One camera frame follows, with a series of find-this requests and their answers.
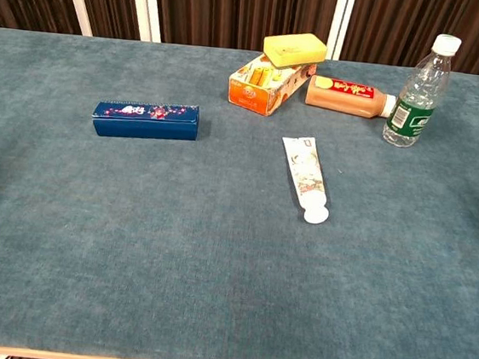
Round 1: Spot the orange snack carton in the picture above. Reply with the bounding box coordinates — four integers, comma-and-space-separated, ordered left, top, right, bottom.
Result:
224, 49, 318, 122

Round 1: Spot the blue glasses case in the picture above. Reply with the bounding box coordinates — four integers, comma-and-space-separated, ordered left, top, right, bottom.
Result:
89, 94, 202, 147

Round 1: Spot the dark brown curtain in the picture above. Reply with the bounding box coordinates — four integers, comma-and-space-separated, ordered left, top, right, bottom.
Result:
0, 0, 479, 79

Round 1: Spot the white double frame post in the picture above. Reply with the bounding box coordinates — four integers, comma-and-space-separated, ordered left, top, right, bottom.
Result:
325, 0, 357, 62

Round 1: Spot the brown tea bottle red label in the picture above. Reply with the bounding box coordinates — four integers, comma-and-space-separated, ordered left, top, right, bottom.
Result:
303, 73, 399, 122

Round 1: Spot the wide white frame post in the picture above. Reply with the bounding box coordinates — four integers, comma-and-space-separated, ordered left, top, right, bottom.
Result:
121, 0, 165, 43

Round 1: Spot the teal table cloth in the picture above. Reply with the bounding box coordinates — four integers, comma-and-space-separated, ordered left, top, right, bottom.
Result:
0, 24, 479, 359

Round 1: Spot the clear water bottle green label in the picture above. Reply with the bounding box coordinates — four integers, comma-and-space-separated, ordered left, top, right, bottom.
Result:
380, 27, 463, 153

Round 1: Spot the white toothpaste tube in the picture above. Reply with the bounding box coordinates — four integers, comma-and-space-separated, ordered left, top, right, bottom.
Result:
273, 134, 338, 228

